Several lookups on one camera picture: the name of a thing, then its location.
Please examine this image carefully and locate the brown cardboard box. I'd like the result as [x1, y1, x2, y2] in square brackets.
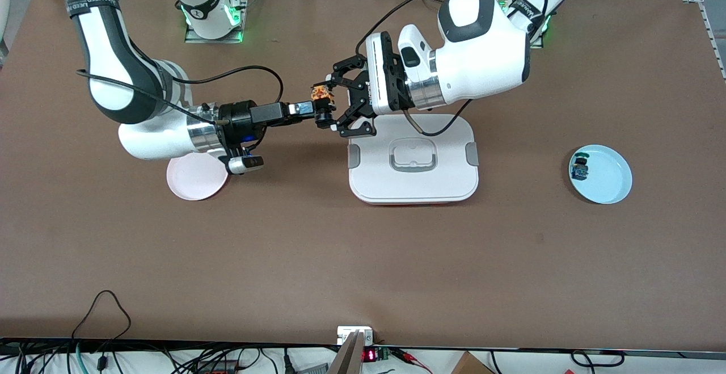
[451, 351, 495, 374]

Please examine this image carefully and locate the green push-button switch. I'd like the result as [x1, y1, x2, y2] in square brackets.
[571, 152, 592, 182]

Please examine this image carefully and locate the grey flat bar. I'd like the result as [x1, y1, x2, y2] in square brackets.
[328, 330, 366, 374]

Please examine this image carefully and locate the light blue round plate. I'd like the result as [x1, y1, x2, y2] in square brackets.
[568, 144, 633, 205]

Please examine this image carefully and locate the pink round plate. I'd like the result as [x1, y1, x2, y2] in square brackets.
[166, 153, 229, 201]

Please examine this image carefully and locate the orange push-button switch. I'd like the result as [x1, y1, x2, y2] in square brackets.
[311, 83, 336, 129]

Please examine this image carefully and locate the black coiled cable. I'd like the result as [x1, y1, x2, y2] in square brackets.
[570, 350, 626, 368]

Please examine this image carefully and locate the white lidded container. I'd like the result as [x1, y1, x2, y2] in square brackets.
[347, 114, 480, 205]

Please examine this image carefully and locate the small white box device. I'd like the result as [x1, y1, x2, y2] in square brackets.
[337, 326, 374, 345]

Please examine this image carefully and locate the red wire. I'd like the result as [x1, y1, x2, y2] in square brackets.
[391, 349, 432, 374]

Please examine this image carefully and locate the black and red power strip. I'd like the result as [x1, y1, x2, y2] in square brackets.
[196, 360, 239, 374]

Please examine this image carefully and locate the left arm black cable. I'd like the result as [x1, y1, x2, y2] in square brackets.
[356, 0, 550, 136]

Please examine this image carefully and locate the black looped thin cable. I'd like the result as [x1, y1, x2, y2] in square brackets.
[72, 290, 132, 341]

